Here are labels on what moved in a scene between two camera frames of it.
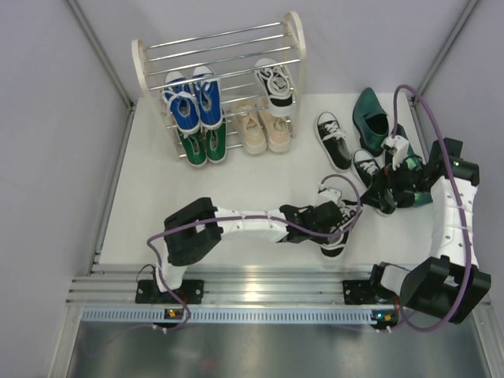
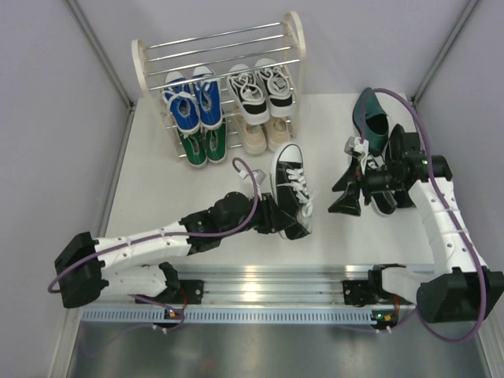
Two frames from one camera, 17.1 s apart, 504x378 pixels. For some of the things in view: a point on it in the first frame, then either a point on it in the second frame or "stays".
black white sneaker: [277, 84] stays
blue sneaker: [183, 102] stays
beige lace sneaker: [249, 118] stays
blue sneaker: [207, 88] stays
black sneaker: [334, 142] to [291, 189]
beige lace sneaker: [277, 129] stays
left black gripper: [320, 239] to [272, 217]
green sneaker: [194, 146] stays
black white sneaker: [335, 243] to [249, 94]
